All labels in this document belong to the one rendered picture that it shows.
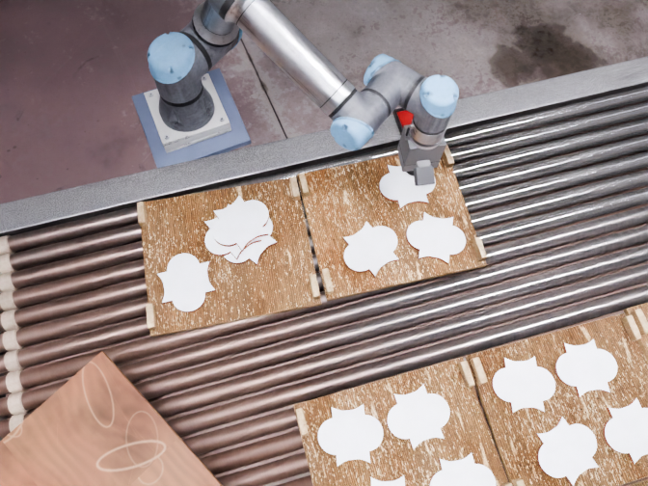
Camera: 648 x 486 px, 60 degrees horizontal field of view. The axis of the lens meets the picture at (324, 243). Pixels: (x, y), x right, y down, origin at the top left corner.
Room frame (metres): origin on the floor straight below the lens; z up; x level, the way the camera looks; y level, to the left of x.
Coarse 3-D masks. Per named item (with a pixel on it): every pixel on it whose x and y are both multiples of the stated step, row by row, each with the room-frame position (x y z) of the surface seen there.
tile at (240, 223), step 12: (240, 204) 0.57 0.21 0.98; (252, 204) 0.57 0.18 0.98; (264, 204) 0.58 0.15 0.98; (228, 216) 0.54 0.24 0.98; (240, 216) 0.54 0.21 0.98; (252, 216) 0.54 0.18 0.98; (264, 216) 0.55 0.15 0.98; (216, 228) 0.51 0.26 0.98; (228, 228) 0.51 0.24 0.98; (240, 228) 0.51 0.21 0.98; (252, 228) 0.51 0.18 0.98; (216, 240) 0.47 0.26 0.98; (228, 240) 0.48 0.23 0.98; (240, 240) 0.48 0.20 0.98; (252, 240) 0.48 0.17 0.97
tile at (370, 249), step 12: (384, 228) 0.55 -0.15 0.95; (348, 240) 0.51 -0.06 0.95; (360, 240) 0.51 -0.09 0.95; (372, 240) 0.52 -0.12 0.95; (384, 240) 0.52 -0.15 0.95; (396, 240) 0.52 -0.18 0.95; (348, 252) 0.48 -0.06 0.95; (360, 252) 0.48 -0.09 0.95; (372, 252) 0.48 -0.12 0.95; (384, 252) 0.49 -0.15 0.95; (348, 264) 0.45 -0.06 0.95; (360, 264) 0.45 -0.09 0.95; (372, 264) 0.45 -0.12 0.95; (384, 264) 0.45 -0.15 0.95
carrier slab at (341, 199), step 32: (384, 160) 0.75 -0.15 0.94; (320, 192) 0.64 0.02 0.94; (352, 192) 0.65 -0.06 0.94; (448, 192) 0.67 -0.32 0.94; (320, 224) 0.56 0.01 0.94; (352, 224) 0.56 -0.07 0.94; (384, 224) 0.57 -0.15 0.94; (320, 256) 0.47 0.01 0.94; (416, 256) 0.48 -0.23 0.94; (352, 288) 0.39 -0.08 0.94; (384, 288) 0.40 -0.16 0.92
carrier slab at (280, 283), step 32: (224, 192) 0.63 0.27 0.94; (256, 192) 0.63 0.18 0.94; (288, 192) 0.64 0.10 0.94; (160, 224) 0.53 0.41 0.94; (192, 224) 0.53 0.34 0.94; (288, 224) 0.55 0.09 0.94; (160, 256) 0.44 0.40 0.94; (288, 256) 0.46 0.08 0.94; (160, 288) 0.36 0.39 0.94; (224, 288) 0.37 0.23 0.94; (256, 288) 0.37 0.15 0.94; (288, 288) 0.38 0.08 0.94; (160, 320) 0.28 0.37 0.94; (192, 320) 0.29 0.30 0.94; (224, 320) 0.29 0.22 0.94
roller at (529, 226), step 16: (640, 192) 0.72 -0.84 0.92; (576, 208) 0.66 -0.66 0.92; (592, 208) 0.66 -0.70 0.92; (608, 208) 0.66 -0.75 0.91; (624, 208) 0.67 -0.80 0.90; (512, 224) 0.60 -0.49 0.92; (528, 224) 0.60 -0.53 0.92; (544, 224) 0.61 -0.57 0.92; (560, 224) 0.61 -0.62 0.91; (496, 240) 0.55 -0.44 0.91; (320, 288) 0.39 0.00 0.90; (144, 320) 0.28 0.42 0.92; (80, 336) 0.23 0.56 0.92; (96, 336) 0.24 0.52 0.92; (112, 336) 0.24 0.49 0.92; (128, 336) 0.24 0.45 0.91; (16, 352) 0.19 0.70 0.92; (32, 352) 0.19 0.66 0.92; (48, 352) 0.19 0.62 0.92; (64, 352) 0.19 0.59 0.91; (80, 352) 0.20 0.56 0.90; (0, 368) 0.15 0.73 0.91; (16, 368) 0.15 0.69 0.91
